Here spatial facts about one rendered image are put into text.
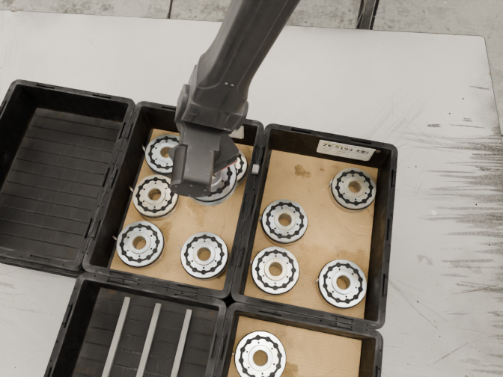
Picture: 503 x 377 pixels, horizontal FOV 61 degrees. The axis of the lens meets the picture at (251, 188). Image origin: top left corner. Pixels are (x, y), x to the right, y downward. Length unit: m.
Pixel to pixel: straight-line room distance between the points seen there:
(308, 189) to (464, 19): 1.83
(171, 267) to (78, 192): 0.29
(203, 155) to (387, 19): 2.05
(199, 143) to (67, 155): 0.60
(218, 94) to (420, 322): 0.82
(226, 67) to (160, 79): 0.89
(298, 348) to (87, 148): 0.68
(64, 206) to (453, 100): 1.10
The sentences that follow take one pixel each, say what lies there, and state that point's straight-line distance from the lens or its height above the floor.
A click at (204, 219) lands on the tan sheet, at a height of 0.83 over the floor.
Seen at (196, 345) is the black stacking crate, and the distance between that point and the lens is 0.95.
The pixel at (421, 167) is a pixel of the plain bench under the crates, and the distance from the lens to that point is 1.27.
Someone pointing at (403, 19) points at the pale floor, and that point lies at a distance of 2.56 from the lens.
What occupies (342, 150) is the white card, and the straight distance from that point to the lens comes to 1.01.
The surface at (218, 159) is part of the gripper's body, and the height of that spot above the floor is 1.14.
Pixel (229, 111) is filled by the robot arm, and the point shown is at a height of 1.32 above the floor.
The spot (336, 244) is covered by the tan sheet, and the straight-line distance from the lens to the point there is 0.99.
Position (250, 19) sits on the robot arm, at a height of 1.47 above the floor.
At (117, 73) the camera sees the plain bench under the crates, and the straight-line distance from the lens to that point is 1.39.
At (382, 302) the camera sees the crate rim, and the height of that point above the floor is 0.93.
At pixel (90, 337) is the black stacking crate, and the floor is 0.83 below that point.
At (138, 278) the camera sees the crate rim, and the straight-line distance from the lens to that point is 0.88.
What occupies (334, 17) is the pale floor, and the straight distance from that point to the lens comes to 2.47.
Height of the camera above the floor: 1.78
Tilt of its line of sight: 69 degrees down
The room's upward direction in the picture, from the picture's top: 2 degrees clockwise
